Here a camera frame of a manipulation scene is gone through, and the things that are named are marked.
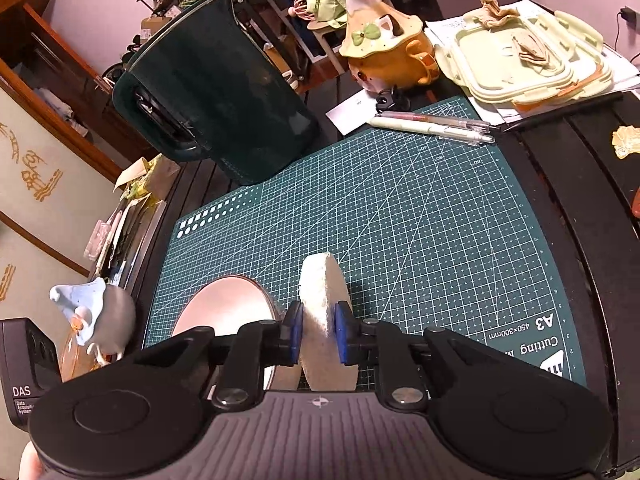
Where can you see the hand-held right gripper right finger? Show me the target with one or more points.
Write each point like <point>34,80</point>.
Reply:
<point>342,332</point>

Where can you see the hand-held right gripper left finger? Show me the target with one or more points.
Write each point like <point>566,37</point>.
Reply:
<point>295,332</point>

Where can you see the white oval sponge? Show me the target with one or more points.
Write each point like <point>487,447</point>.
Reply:
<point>320,290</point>

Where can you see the white ceramic bowl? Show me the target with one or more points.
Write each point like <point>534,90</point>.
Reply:
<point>225,305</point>

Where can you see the orange plastic container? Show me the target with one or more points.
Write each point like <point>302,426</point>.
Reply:
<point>75,365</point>

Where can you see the green cutting mat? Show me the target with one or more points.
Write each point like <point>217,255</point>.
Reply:
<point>400,210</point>

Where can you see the clear plastic pouch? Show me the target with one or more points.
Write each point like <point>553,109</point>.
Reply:
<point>98,240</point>

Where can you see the stack of books and papers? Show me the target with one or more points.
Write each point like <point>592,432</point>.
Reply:
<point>140,230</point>

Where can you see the yellow green carton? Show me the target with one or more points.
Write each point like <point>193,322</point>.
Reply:
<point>160,175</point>

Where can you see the white paper card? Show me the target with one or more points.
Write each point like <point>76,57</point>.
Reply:
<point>350,110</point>

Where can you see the white pen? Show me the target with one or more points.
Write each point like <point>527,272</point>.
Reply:
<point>450,132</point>

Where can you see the clear pen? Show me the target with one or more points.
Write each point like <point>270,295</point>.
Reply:
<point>425,119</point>

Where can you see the black binder clip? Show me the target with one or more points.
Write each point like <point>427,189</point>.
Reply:
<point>387,100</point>

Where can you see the white tape roll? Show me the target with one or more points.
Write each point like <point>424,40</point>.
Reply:
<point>287,78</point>

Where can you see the dark green kettle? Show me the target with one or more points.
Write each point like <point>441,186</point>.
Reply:
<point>225,85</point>

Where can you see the orange bear ceramic mug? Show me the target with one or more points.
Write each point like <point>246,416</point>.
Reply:
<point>390,70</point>

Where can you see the brown wooden door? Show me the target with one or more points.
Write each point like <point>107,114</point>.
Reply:
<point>50,70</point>

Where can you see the pale wooden stool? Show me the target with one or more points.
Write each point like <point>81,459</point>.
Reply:
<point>320,42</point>

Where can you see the small pale green container lid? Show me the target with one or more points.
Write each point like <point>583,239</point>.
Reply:
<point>495,60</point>

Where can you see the tan folded fabric scrap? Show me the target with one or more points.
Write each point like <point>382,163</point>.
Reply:
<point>530,50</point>

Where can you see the yellow ginkgo leaf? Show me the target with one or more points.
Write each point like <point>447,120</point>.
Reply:
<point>627,140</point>

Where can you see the beige crumpled fabric scrap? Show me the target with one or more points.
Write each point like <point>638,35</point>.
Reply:
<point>500,10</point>

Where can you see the medium pale green container lid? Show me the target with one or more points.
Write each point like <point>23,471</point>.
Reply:
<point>585,40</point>

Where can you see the stack of white papers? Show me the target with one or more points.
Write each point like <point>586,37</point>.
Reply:
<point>622,62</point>

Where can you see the black wall charger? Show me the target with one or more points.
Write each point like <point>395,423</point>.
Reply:
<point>628,14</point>

